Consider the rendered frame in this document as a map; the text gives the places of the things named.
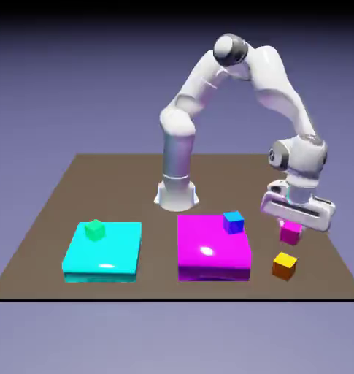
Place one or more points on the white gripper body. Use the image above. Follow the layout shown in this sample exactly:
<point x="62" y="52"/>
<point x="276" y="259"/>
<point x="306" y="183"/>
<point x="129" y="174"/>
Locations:
<point x="299" y="211"/>

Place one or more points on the small magenta cube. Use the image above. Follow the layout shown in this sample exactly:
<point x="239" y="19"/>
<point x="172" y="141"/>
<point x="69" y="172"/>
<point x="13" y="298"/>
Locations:
<point x="290" y="232"/>

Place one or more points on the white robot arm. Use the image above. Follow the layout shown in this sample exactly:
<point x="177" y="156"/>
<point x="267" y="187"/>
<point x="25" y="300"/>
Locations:
<point x="281" y="87"/>

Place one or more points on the small orange cube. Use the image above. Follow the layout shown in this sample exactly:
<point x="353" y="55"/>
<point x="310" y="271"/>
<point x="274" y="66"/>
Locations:
<point x="284" y="266"/>

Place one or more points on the small blue cube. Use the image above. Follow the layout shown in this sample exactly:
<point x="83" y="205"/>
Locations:
<point x="233" y="222"/>

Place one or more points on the small green cube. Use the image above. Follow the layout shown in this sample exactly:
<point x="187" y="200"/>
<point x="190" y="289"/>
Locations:
<point x="94" y="230"/>

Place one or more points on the large magenta box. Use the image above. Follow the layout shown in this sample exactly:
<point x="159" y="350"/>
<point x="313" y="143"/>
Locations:
<point x="211" y="248"/>

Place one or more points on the large cyan box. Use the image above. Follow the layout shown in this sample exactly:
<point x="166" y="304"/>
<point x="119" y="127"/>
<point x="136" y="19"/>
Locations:
<point x="103" y="252"/>

